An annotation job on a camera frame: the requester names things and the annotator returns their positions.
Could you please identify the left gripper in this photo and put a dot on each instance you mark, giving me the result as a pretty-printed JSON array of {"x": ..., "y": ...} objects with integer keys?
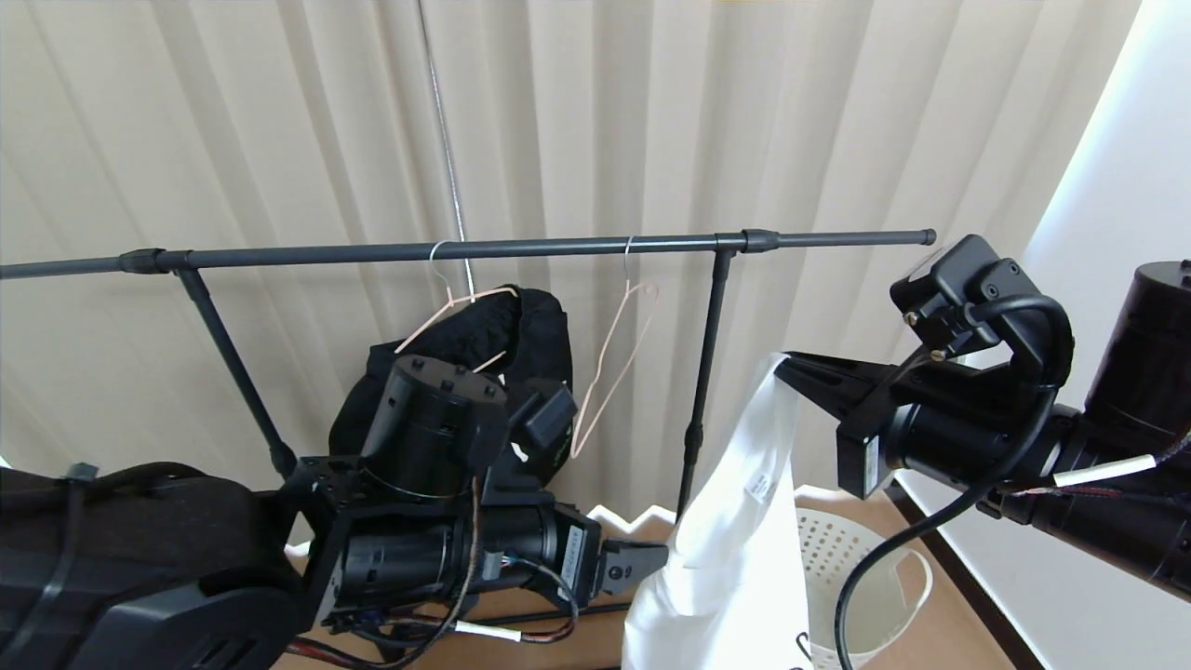
[{"x": 419, "y": 558}]

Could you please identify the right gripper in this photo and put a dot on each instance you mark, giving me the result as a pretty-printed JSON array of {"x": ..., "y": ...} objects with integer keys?
[{"x": 958, "y": 437}]

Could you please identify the pink clothes hanger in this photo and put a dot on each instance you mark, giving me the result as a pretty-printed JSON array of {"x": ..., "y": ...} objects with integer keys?
[
  {"x": 447, "y": 312},
  {"x": 605, "y": 372}
]

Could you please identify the black shorts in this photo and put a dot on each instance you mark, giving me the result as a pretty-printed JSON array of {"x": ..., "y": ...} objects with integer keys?
[{"x": 535, "y": 335}]

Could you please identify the white garment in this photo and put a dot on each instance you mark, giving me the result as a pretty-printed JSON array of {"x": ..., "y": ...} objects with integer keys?
[{"x": 726, "y": 558}]

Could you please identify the white laundry basket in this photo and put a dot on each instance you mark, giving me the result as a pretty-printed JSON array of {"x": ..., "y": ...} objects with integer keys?
[{"x": 884, "y": 596}]

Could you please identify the black clothes rack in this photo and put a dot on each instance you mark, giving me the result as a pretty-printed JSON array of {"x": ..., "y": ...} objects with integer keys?
[{"x": 372, "y": 251}]

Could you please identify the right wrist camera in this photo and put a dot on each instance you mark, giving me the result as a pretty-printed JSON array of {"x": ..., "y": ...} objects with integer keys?
[{"x": 958, "y": 279}]

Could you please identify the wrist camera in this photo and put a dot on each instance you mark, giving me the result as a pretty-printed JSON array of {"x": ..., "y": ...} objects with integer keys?
[
  {"x": 549, "y": 419},
  {"x": 958, "y": 279}
]

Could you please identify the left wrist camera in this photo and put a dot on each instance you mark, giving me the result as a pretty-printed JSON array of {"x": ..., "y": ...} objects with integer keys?
[{"x": 549, "y": 419}]

